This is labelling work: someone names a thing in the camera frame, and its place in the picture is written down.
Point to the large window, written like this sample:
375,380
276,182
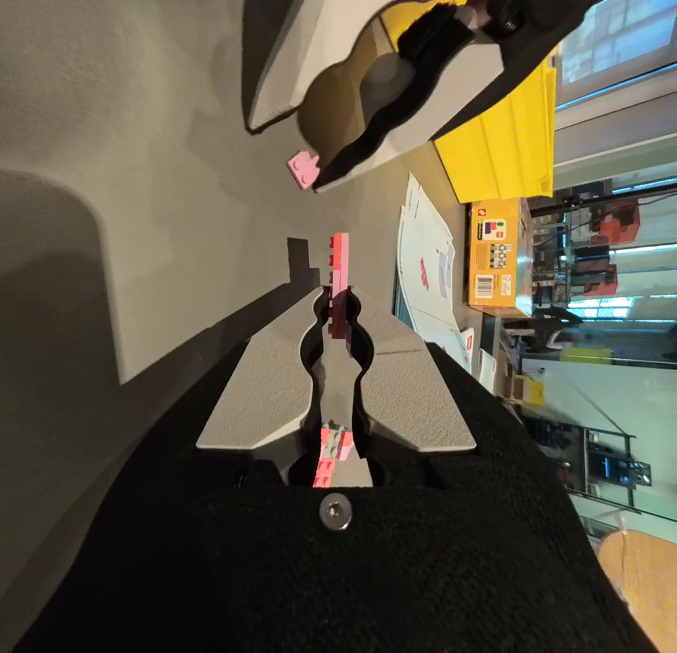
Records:
613,29

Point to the red 3D printer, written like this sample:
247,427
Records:
616,222
597,280

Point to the orange toy brick box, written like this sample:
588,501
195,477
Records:
492,256

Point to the pink plate brick assembly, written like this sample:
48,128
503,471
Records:
339,272

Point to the black shelving rack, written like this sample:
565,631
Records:
616,462

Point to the black tripod stand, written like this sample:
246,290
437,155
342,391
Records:
608,198

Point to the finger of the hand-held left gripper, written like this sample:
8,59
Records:
449,97
317,29

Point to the small yellow crate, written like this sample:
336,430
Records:
534,391

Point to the cardboard box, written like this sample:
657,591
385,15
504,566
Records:
510,386

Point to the open instruction booklet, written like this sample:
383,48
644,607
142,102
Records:
428,272

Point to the wooden book stand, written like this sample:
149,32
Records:
640,584

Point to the small pink brick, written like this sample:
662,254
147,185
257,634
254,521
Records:
304,169

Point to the black office chair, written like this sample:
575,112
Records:
539,325

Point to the yellow plastic bin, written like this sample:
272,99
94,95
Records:
502,150

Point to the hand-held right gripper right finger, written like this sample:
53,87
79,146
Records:
418,399

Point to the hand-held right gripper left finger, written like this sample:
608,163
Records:
259,394

